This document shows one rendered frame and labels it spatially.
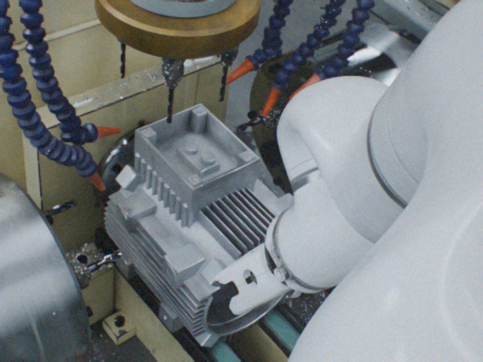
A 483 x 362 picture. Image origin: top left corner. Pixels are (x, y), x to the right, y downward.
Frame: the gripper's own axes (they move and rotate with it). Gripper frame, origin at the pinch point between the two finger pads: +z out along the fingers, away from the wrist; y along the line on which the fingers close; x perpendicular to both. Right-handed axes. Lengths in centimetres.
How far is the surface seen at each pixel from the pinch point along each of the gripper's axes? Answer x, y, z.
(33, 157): 25.4, -9.0, 13.8
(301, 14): 44, 77, 59
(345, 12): 40, 87, 56
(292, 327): -8.8, 11.7, 14.6
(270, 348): -10.0, 9.0, 17.8
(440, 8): 20, 53, 3
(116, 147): 22.8, 1.7, 14.6
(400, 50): 16.9, 40.8, 1.2
